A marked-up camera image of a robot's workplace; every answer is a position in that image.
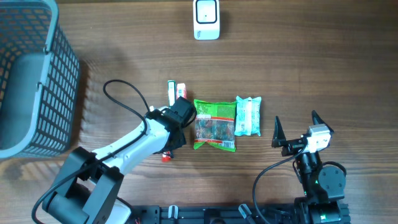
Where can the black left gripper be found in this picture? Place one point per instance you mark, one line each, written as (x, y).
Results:
(181, 142)

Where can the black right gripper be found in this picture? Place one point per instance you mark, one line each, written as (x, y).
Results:
(292, 146)

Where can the red stick packet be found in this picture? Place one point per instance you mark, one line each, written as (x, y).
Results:
(167, 156)

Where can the green gummy candy bag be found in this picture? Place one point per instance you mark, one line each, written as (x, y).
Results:
(215, 125)

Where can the light blue tissue pack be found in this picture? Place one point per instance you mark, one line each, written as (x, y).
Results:
(248, 116)

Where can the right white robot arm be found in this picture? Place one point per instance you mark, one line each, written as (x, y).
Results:
(323, 183)

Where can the white barcode scanner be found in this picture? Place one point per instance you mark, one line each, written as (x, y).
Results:
(206, 19)

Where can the orange Kleenex tissue pack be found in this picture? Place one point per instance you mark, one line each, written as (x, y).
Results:
(181, 91)

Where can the green white small box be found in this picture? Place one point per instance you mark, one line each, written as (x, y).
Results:
(171, 84)

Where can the grey plastic mesh basket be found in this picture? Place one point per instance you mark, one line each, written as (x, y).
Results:
(40, 75)

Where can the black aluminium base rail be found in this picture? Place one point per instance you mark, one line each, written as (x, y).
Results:
(217, 214)

